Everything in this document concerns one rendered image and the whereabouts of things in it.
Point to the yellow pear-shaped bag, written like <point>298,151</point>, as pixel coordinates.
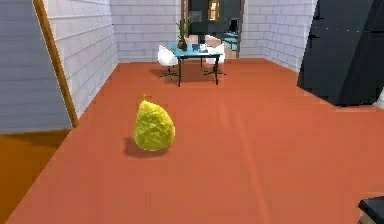
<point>154,126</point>

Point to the blue table with black legs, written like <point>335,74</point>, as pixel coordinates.
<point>190,53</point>

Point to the white shell chair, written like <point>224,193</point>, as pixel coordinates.
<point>166,57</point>
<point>216,51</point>
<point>212,40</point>

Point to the dark items on table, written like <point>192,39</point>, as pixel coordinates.
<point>200,47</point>

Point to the green house plant in pot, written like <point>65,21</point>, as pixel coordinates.
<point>182,33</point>

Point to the blue table in far room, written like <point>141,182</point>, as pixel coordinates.
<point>230,39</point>

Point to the yellow framed picture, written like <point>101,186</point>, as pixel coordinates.
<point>213,10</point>

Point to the black cupboard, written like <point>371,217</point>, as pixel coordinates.
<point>346,50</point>

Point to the grey door with wooden edge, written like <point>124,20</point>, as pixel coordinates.
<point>30,66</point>

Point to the black object on floor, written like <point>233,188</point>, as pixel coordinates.
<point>374,208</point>

